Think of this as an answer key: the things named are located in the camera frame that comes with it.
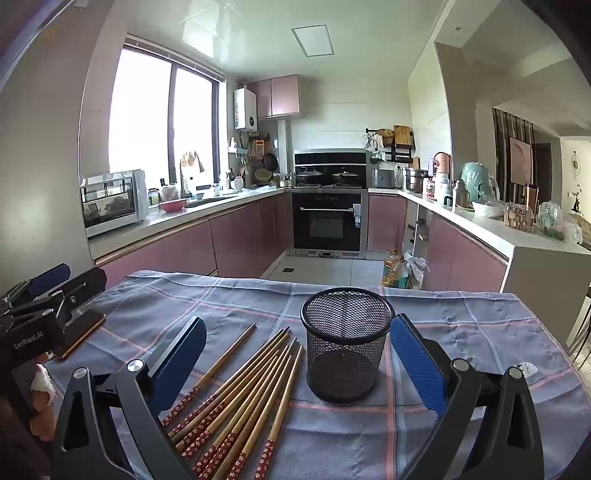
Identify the pink bowl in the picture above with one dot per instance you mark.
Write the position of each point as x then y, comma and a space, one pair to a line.
173, 206

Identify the steel stock pot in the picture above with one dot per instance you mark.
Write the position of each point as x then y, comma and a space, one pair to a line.
415, 181

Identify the gold-edged smartphone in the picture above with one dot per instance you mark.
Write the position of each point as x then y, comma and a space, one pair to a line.
81, 332

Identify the white cloth tag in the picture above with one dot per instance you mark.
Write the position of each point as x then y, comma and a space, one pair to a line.
526, 369

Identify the black mesh holder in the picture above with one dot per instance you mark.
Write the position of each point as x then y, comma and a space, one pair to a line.
344, 364

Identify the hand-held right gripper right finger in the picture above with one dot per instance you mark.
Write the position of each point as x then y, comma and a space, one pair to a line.
415, 364

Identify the cooking oil bottle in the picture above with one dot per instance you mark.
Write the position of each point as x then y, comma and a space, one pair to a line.
403, 277
391, 272

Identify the white water heater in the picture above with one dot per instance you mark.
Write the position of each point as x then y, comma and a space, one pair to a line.
244, 108

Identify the blue checked tablecloth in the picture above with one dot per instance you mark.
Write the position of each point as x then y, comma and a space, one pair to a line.
351, 438

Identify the kitchen window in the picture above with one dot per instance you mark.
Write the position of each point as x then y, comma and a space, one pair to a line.
138, 115

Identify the white countertop oven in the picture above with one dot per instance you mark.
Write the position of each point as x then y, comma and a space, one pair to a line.
111, 203

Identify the grey refrigerator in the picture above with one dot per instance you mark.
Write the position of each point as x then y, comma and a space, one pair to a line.
41, 161

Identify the steel thermos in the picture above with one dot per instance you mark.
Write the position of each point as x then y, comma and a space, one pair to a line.
461, 194

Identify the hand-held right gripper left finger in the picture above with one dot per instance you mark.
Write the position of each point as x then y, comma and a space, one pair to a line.
182, 364

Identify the pink wall cabinets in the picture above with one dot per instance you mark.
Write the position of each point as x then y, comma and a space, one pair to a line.
277, 97

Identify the white bowl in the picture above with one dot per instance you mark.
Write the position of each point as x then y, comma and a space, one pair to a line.
487, 210

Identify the bundle of bamboo chopsticks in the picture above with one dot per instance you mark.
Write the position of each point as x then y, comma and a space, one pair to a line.
258, 387

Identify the green appliance under plastic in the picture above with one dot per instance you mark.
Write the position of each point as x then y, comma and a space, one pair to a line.
478, 180

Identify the black wall rack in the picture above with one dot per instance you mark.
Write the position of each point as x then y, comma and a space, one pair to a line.
399, 152

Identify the framed painting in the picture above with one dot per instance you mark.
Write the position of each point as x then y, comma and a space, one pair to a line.
520, 159

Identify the pink kettle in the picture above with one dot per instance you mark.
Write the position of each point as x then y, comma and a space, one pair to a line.
442, 164

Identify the black range hood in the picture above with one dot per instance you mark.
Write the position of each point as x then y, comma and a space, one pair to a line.
330, 159

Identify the black built-in oven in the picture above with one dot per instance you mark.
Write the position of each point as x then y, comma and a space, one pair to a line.
328, 221

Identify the clear plastic bag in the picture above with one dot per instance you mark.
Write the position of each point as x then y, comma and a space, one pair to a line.
417, 267

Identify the black cooking pot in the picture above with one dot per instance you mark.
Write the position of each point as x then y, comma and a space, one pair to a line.
309, 177
346, 177

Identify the person's left hand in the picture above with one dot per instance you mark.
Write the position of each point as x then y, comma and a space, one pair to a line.
42, 392

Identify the ceiling light panel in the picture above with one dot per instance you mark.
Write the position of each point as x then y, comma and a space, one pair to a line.
313, 41

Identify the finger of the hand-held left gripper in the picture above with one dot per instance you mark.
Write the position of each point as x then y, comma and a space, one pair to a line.
87, 284
48, 277

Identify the wooden cutting board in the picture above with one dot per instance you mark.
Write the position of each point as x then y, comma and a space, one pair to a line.
401, 135

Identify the clear plastic food box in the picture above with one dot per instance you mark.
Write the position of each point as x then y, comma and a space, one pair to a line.
517, 218

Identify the plastic bag of greens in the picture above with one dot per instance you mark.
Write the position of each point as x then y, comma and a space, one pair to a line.
549, 219

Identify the silver countertop appliance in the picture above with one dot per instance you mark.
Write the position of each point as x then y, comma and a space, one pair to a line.
383, 178

